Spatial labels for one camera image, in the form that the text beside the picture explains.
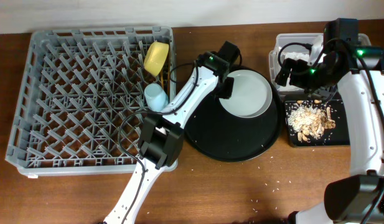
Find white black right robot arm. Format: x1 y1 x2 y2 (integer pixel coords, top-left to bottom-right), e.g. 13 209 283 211
269 18 384 223

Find round black tray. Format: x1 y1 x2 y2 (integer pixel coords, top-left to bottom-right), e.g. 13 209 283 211
184 63 284 163

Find white napkin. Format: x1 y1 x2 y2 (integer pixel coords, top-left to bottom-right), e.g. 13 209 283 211
281 52 309 62

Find clear plastic bin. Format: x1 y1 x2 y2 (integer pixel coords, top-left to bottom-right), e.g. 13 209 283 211
268 32 372 94

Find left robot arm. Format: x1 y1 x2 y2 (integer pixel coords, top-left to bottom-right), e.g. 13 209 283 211
103 42 240 224

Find brown food scraps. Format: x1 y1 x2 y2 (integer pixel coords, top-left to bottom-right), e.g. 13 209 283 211
286 100 336 142

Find rectangular black tray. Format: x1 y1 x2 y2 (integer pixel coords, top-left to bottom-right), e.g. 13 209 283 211
284 94 350 147

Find brown wooden chopstick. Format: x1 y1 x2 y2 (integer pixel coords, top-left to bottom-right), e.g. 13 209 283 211
160 71 164 90
167 59 171 100

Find yellow bowl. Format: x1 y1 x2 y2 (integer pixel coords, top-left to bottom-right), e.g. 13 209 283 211
144 42 169 77

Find grey dishwasher rack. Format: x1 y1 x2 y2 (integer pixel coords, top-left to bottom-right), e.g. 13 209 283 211
5 26 176 179

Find white round plate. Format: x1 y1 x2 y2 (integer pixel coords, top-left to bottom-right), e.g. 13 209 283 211
219 70 273 118

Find blue plastic cup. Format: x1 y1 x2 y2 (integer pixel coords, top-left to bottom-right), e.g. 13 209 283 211
144 83 169 112

